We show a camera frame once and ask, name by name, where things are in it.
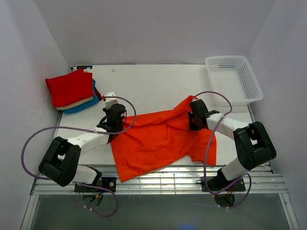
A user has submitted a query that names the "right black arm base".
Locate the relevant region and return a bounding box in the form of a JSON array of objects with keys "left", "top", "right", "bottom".
[{"left": 196, "top": 176, "right": 246, "bottom": 192}]

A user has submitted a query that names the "folded beige t-shirt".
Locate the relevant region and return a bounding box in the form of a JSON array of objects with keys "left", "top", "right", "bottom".
[{"left": 56, "top": 97, "right": 93, "bottom": 110}]

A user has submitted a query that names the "white plastic basket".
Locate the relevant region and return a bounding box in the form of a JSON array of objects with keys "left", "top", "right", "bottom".
[{"left": 205, "top": 55, "right": 263, "bottom": 106}]

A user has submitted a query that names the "orange t-shirt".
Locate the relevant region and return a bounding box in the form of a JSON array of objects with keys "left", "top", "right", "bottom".
[{"left": 111, "top": 95, "right": 217, "bottom": 182}]

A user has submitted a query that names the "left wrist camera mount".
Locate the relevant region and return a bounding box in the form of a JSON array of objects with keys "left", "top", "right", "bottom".
[{"left": 102, "top": 92, "right": 118, "bottom": 109}]

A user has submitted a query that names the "aluminium rail frame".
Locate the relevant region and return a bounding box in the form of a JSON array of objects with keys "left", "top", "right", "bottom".
[{"left": 32, "top": 164, "right": 288, "bottom": 195}]

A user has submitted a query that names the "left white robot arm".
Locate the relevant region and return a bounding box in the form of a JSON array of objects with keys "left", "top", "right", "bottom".
[{"left": 38, "top": 103, "right": 126, "bottom": 192}]

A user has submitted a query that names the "blue label sticker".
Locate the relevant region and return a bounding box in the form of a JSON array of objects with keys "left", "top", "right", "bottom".
[{"left": 71, "top": 65, "right": 93, "bottom": 71}]

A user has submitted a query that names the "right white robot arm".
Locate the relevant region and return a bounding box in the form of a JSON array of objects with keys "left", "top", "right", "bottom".
[{"left": 188, "top": 99, "right": 277, "bottom": 192}]

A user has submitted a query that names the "folded red t-shirt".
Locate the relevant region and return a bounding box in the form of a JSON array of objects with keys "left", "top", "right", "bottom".
[{"left": 45, "top": 69, "right": 94, "bottom": 108}]

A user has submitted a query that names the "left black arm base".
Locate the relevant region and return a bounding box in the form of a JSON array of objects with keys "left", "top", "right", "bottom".
[{"left": 74, "top": 177, "right": 117, "bottom": 193}]

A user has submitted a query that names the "folded maroon t-shirt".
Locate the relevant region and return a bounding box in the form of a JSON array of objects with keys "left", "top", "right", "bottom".
[{"left": 94, "top": 87, "right": 102, "bottom": 101}]

